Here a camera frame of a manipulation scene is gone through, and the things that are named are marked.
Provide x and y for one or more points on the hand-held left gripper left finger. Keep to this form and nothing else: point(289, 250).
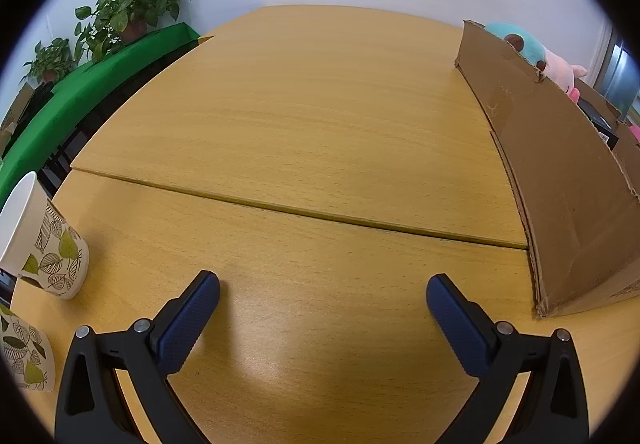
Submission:
point(184, 326)

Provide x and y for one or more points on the small potted green plant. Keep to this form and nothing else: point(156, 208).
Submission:
point(50, 59)

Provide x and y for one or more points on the black product box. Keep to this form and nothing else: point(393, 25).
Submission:
point(597, 122)

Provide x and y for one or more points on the leaf print paper cup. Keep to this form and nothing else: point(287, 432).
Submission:
point(25, 354)
point(55, 254)

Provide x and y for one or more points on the teal and pink plush toy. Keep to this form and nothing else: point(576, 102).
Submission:
point(525, 42)

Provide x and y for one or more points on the brown cardboard box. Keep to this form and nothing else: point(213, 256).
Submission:
point(565, 204)

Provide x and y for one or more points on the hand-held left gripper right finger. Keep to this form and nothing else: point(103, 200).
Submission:
point(459, 326)

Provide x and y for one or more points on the grey door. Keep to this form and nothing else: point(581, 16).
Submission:
point(620, 69)

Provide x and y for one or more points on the green covered table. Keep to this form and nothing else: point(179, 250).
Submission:
point(100, 74)

